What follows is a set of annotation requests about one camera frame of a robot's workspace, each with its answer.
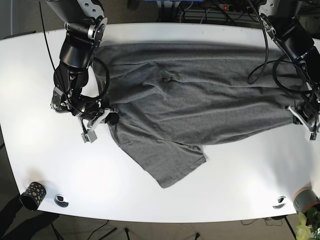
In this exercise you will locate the grey T-shirt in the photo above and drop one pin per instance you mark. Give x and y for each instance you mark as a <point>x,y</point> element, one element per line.
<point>175,98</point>

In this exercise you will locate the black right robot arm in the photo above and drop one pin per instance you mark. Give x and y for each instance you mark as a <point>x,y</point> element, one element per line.
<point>84,22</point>

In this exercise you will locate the silver table grommet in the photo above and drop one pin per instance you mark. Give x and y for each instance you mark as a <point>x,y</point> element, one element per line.
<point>279,203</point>
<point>61,201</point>

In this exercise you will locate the green plant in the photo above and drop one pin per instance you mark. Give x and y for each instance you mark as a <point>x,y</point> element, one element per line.
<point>309,225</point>

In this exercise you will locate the left silver table grommet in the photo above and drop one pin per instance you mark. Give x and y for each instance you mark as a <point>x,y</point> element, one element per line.
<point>61,201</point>

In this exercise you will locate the grey plant pot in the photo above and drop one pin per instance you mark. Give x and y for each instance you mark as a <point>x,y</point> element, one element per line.
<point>304,199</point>

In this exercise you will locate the black gold spotted cup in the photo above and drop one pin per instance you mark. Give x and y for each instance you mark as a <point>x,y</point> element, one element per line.
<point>33,196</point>

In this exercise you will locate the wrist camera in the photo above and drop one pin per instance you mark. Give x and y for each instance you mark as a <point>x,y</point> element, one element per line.
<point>312,135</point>
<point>89,137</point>

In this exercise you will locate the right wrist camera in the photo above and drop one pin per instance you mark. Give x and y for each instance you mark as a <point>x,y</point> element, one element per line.
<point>89,137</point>

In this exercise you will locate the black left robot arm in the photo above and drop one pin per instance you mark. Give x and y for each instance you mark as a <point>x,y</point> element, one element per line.
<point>280,19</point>

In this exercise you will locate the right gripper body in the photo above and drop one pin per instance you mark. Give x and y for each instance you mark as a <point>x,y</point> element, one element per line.
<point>101,118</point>

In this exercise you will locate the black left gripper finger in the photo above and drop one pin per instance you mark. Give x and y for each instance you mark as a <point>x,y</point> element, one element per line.
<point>296,121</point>

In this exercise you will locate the right silver table grommet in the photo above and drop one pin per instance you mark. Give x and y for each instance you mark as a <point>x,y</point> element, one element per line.
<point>279,203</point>

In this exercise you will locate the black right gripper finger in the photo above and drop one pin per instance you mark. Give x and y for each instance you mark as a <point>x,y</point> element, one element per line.
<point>112,118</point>

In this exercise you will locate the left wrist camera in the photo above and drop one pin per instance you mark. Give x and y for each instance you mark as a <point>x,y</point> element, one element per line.
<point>312,135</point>

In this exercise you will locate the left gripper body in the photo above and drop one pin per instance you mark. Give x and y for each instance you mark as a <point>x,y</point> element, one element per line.
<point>308,113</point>

